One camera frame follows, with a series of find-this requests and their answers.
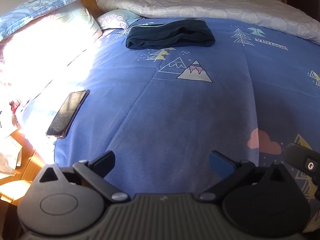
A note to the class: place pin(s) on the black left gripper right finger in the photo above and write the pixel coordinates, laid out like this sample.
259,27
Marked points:
231,172

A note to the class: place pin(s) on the white embossed quilt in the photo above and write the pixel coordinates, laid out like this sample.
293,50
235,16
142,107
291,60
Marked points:
265,13

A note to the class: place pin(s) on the wooden bedside table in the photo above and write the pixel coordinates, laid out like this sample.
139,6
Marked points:
13,188

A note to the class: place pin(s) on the floral folded blanket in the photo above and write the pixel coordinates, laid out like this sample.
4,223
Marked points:
61,28

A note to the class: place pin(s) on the smartphone with pink case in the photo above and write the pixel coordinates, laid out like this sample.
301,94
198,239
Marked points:
62,121

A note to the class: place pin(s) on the light blue pillow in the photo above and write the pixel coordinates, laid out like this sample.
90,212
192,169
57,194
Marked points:
117,19

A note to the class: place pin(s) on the dark navy pants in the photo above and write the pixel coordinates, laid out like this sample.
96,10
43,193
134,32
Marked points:
181,33

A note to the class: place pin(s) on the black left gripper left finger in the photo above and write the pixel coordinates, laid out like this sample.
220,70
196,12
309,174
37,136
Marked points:
94,172

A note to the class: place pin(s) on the blue patterned bed sheet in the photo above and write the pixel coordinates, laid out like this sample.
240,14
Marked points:
161,112

